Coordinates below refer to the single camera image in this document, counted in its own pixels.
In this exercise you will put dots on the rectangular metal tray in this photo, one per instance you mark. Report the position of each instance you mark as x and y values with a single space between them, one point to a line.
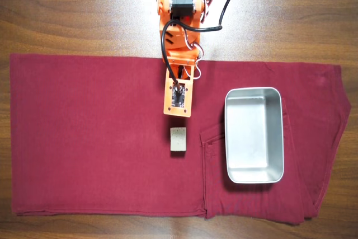
253 138

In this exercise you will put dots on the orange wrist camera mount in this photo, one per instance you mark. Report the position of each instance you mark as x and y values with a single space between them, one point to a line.
171 96

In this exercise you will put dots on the beige sponge cube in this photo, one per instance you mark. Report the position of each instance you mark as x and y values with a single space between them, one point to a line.
178 139

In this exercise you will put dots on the dark red cloth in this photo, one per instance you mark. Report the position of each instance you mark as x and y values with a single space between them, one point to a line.
98 138

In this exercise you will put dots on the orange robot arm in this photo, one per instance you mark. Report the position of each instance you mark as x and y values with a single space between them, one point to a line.
193 40

